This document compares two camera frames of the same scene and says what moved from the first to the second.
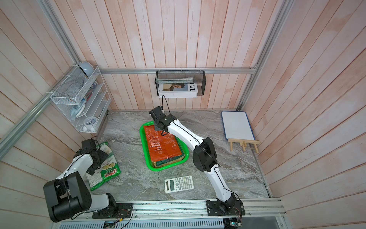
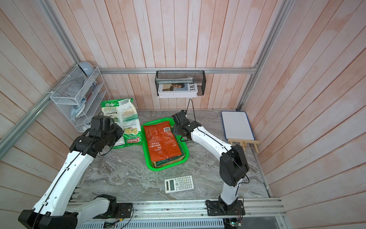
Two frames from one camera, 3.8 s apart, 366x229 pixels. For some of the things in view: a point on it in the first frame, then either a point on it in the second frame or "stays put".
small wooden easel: x=243 y=143 stays put
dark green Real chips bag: x=158 y=162 stays put
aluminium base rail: x=259 y=214 stays put
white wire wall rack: x=79 y=96 stays put
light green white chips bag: x=109 y=167 → x=124 y=113
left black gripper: x=103 y=156 → x=116 y=126
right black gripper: x=156 y=126 → x=176 y=130
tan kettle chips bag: x=154 y=165 stays put
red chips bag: x=161 y=147 stays put
